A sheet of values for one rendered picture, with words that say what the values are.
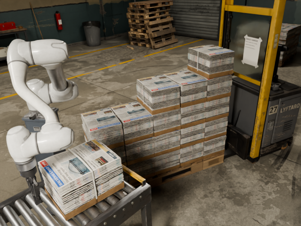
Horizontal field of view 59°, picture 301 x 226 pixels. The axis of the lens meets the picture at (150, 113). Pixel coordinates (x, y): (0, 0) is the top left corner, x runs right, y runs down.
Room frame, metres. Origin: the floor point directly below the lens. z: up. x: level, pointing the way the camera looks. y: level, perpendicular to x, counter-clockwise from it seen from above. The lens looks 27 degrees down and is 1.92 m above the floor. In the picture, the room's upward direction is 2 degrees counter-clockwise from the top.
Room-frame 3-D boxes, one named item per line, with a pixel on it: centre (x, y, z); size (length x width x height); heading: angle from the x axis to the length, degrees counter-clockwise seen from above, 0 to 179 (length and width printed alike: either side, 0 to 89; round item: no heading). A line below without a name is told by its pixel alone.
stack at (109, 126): (2.28, 0.05, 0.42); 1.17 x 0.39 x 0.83; 114
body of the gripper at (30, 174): (1.03, 0.60, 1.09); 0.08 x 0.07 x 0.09; 44
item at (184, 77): (2.44, -0.34, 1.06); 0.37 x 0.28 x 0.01; 25
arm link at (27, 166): (1.03, 0.60, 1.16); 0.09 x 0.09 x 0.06
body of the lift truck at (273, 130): (2.90, -1.35, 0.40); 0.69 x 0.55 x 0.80; 24
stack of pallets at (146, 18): (9.13, -0.12, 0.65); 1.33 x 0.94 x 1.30; 138
